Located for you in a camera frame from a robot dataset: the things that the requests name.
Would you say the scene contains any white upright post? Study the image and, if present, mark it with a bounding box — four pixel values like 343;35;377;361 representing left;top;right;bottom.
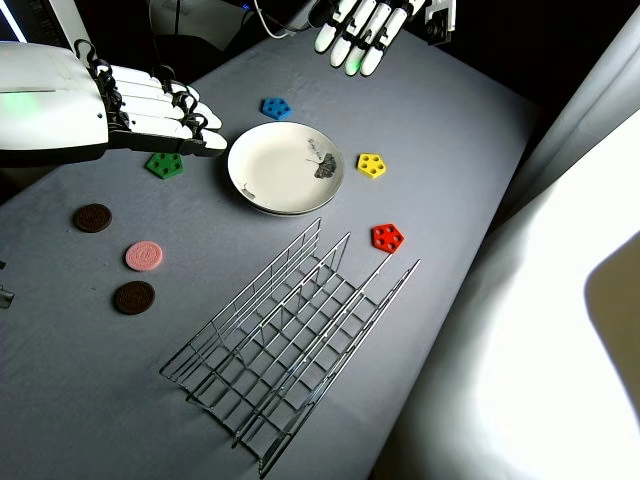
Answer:
48;0;92;49

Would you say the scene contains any large white blurred shell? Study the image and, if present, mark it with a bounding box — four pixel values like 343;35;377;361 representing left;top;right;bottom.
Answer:
369;4;640;480

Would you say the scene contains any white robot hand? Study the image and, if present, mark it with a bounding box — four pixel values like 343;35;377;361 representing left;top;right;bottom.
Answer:
313;0;427;79
0;38;229;169

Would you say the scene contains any grey table cloth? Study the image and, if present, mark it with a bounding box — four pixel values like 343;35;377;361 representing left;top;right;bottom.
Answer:
0;4;544;480

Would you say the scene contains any lit white light strip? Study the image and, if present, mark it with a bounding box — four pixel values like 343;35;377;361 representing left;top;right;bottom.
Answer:
0;0;29;44

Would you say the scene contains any white plate with leaf print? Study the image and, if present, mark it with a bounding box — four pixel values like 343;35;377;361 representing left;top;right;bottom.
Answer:
227;122;345;214

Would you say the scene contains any yellow pentagon block with holes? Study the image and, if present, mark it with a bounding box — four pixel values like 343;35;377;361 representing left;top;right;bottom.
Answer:
356;152;389;180

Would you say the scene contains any white cable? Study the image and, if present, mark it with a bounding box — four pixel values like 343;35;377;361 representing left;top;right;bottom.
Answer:
252;0;321;40

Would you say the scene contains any red pentagon block with holes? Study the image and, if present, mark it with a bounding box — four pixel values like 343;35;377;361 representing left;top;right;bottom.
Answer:
370;223;407;255

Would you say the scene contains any blue pentagon block with holes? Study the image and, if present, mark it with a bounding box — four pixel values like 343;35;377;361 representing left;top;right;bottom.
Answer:
260;97;294;121

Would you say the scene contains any brown round cookie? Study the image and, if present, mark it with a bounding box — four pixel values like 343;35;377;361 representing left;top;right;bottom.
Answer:
72;203;113;234
112;280;156;316

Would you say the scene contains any pink round cookie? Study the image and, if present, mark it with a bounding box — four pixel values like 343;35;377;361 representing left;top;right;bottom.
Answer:
124;240;164;272

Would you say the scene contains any wire dish rack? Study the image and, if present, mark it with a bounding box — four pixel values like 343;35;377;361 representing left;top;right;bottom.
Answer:
159;217;422;480

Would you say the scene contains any beige blurred panel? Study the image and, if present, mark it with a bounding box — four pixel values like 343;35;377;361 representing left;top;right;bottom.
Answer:
584;232;640;416

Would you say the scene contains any green pentagon block with holes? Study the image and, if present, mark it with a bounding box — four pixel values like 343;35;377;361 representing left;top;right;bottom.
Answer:
145;152;185;180

